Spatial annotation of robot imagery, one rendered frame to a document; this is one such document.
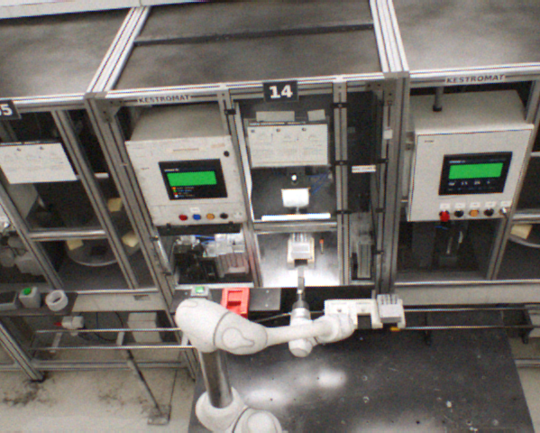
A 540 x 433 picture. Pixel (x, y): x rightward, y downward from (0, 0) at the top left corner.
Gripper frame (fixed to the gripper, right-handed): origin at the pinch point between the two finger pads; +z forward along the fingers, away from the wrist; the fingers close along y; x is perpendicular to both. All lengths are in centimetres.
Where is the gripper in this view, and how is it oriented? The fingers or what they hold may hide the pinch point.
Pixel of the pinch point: (301, 277)
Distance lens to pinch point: 264.7
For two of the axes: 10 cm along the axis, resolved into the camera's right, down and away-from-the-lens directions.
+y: -1.1, -7.1, -6.9
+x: -9.9, 0.4, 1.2
